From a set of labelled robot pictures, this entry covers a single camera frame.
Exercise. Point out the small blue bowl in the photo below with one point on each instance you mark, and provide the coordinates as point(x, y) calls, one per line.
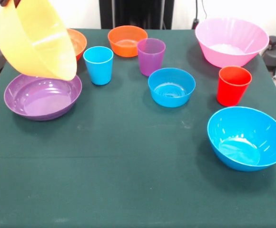
point(171, 85)

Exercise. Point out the small red-orange bowl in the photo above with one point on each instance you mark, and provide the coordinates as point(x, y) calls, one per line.
point(123, 38)

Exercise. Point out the wide purple bowl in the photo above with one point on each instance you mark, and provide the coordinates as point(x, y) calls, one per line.
point(42, 102)

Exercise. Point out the wide red-orange bowl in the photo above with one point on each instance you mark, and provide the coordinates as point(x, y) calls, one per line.
point(79, 45)

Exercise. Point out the red cup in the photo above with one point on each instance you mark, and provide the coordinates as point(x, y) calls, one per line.
point(232, 90)

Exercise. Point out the blue cup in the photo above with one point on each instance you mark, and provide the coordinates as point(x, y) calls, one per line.
point(98, 71)

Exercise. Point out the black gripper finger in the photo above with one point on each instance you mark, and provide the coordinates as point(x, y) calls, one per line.
point(2, 2)
point(17, 2)

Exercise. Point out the large blue bowl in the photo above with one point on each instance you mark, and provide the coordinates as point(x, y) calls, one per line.
point(245, 142)

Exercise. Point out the large orange bowl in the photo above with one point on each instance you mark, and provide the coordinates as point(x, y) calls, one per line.
point(21, 47)

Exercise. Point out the large pink bowl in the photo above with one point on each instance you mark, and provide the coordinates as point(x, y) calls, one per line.
point(230, 45)

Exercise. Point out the purple cup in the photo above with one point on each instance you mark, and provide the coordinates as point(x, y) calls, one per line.
point(151, 61)

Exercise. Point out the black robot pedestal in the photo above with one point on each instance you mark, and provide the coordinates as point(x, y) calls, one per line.
point(133, 12)

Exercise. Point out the dark green table cloth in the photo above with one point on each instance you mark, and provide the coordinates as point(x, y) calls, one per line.
point(33, 178)

